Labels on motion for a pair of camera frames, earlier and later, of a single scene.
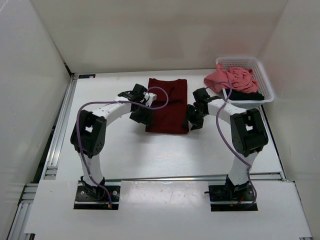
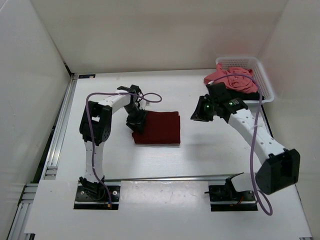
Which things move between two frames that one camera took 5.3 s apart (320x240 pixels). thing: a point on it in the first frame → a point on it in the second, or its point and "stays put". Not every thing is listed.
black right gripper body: [194, 112] → [209, 110]
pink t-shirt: [242, 80] stays put
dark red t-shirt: [171, 119] → [160, 127]
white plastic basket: [264, 86] stays put
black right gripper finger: [185, 124] → [199, 109]
